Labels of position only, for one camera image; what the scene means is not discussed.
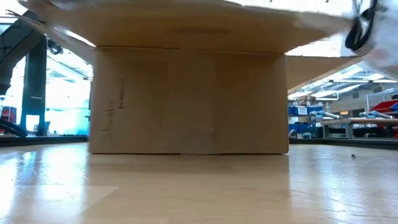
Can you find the brown cardboard box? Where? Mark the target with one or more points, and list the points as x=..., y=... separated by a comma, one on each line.
x=186, y=109

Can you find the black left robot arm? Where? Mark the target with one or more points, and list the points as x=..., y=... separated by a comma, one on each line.
x=15, y=46

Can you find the blue storage bin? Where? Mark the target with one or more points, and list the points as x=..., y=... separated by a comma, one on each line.
x=298, y=128

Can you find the cardboard box on shelf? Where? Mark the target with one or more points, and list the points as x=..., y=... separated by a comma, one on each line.
x=306, y=100

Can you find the grey blue robot tube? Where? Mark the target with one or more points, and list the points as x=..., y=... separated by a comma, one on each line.
x=329, y=115
x=377, y=114

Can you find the wooden workbench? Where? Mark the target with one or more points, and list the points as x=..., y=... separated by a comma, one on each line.
x=357, y=122

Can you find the tall black tower stand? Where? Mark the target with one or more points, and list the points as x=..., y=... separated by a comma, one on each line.
x=34, y=93

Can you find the red storage bin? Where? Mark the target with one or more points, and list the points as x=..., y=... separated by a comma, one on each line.
x=385, y=106

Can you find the red crate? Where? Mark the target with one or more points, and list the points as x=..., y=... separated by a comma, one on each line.
x=8, y=114

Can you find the black ceiling camera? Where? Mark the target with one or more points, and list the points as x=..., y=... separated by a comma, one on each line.
x=54, y=47

